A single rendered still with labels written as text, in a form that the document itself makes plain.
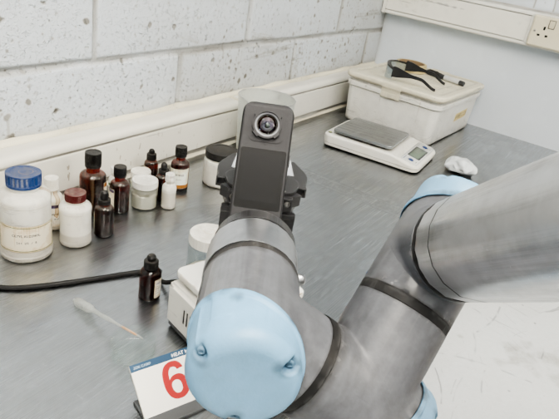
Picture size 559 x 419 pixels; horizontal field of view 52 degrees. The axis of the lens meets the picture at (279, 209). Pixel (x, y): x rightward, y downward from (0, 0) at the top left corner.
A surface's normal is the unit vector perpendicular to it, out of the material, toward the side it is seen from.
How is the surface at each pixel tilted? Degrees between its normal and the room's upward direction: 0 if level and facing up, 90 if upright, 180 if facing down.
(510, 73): 90
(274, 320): 21
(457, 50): 90
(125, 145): 90
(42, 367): 0
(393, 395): 64
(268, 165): 59
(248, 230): 12
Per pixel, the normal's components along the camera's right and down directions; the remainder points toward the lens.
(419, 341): 0.37, -0.02
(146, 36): 0.82, 0.36
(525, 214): -0.98, -0.14
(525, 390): 0.15, -0.88
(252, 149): 0.04, -0.08
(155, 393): 0.50, -0.40
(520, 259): -0.84, 0.51
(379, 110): -0.59, 0.33
